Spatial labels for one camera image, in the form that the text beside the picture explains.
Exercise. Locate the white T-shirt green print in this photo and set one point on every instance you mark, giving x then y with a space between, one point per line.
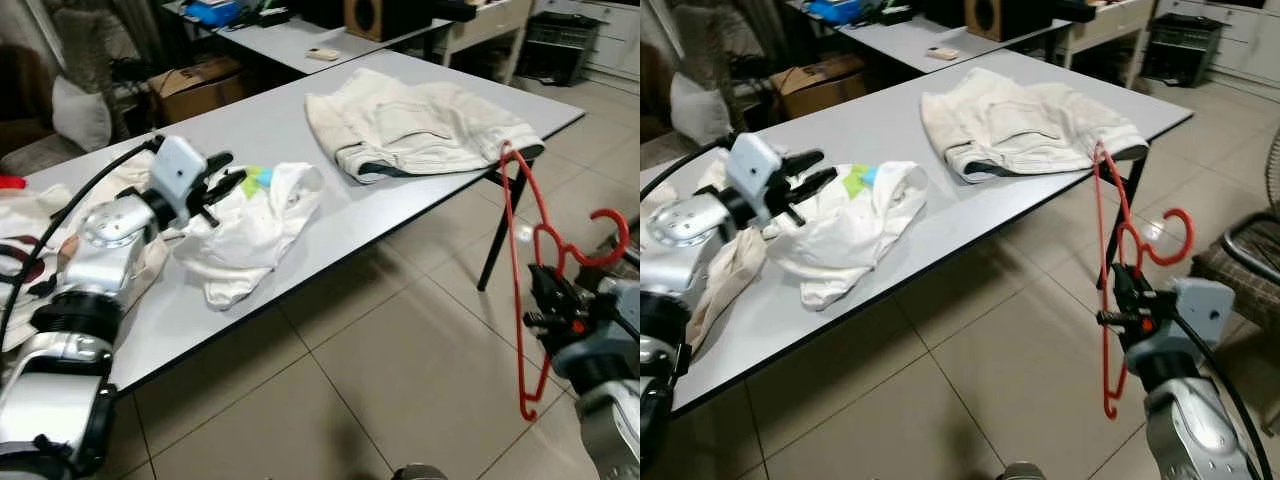
860 230
260 230

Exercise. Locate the red clothes hanger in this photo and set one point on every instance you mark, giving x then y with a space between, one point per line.
605 213
1172 212

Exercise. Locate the cream denim shorts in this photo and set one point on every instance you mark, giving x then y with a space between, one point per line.
1030 125
420 125

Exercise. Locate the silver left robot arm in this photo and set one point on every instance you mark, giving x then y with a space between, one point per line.
90 290
680 260

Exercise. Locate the black metal table leg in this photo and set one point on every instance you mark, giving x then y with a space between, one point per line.
1120 222
503 228

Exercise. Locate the brown cardboard box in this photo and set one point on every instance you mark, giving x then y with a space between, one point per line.
195 90
818 88

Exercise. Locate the cream garment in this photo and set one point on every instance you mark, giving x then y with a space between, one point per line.
160 260
735 280

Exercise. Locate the dark wicker chair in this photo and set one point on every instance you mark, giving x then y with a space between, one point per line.
1240 270

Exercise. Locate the grey pillow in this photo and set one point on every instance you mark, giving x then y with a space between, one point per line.
700 108
82 112

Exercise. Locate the white remote control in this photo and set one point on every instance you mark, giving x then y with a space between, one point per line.
942 53
322 54

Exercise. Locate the blue box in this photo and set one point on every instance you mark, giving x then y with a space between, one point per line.
832 12
212 12

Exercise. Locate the white shirt black red print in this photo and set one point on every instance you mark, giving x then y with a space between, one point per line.
25 260

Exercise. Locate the small red object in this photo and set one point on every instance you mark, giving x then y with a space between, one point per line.
10 182

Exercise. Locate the white drawer cabinet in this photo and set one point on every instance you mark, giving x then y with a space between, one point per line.
615 40
1255 40

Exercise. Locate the black wooden speaker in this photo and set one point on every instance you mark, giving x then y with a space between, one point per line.
390 18
1010 18

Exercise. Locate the black plastic crate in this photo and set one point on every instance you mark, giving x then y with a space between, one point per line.
1182 48
552 48

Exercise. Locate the white desk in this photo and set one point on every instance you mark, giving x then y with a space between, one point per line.
490 20
1110 20

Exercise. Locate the long black bar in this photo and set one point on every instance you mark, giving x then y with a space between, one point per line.
1075 10
455 10

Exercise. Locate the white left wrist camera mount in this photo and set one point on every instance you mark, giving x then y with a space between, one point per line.
178 165
755 160

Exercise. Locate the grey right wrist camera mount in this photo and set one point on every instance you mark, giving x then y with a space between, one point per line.
1200 305
615 300

